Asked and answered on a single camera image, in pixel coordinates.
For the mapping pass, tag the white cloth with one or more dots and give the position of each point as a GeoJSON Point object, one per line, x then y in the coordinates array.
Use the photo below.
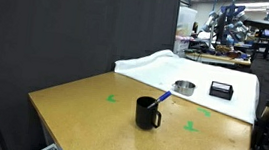
{"type": "Point", "coordinates": [162, 69]}

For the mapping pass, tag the blue and grey background robot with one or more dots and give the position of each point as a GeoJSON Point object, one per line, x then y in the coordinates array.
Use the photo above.
{"type": "Point", "coordinates": [229, 18]}

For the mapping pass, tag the black backdrop curtain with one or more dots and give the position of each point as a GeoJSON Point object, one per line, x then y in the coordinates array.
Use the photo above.
{"type": "Point", "coordinates": [61, 33]}

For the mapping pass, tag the small metal pot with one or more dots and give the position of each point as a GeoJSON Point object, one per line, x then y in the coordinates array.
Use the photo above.
{"type": "Point", "coordinates": [184, 88]}

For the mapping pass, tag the translucent plastic storage bin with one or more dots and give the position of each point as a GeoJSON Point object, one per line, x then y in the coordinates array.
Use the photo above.
{"type": "Point", "coordinates": [186, 20]}

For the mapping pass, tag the wooden background table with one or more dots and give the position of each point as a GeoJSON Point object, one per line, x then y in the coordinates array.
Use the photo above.
{"type": "Point", "coordinates": [216, 59]}

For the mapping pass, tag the black box with white label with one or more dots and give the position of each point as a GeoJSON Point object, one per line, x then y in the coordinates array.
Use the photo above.
{"type": "Point", "coordinates": [221, 91]}

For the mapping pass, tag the blue pen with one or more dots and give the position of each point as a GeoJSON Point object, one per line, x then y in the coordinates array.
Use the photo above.
{"type": "Point", "coordinates": [164, 96]}

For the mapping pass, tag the black mug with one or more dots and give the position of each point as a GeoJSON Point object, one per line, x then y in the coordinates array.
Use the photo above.
{"type": "Point", "coordinates": [144, 116]}

